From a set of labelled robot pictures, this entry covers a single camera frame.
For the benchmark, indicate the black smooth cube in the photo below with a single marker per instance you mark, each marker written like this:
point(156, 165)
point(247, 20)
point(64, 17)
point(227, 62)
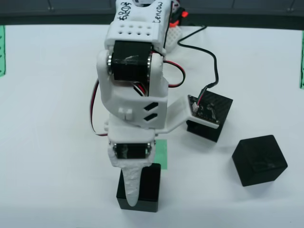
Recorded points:
point(148, 187)

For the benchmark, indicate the black cube woven-texture face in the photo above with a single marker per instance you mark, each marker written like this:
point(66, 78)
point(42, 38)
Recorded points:
point(204, 134)

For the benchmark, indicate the black cube rounded corners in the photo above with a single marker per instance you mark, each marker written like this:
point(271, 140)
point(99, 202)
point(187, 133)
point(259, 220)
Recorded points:
point(259, 161)

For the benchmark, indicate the green square target marker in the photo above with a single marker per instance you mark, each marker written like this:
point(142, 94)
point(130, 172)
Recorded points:
point(161, 154)

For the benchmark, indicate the green tape strip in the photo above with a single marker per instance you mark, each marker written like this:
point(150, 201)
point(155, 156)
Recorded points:
point(2, 52)
point(301, 59)

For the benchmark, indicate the dark back rail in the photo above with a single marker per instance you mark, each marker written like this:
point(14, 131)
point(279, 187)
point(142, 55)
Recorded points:
point(71, 12)

